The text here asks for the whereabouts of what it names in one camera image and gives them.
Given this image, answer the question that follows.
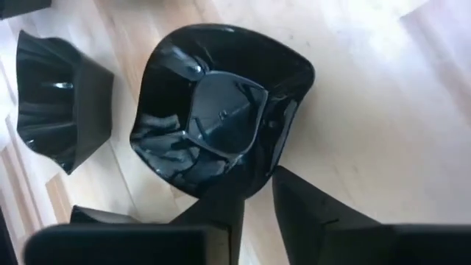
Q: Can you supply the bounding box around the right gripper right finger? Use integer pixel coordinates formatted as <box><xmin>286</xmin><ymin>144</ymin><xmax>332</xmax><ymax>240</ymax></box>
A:
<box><xmin>272</xmin><ymin>166</ymin><xmax>380</xmax><ymax>265</ymax></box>

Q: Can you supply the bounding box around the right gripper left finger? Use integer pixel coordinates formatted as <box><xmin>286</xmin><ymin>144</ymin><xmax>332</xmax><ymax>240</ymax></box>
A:
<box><xmin>171</xmin><ymin>187</ymin><xmax>246</xmax><ymax>265</ymax></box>

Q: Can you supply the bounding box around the black leaf-shaped mini plate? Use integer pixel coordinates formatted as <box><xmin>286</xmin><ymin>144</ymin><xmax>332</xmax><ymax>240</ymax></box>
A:
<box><xmin>129</xmin><ymin>23</ymin><xmax>316</xmax><ymax>202</ymax></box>

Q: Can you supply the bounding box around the black square wavy mini plate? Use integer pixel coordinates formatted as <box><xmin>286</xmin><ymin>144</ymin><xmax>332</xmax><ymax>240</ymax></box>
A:
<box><xmin>15</xmin><ymin>29</ymin><xmax>115</xmax><ymax>176</ymax></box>

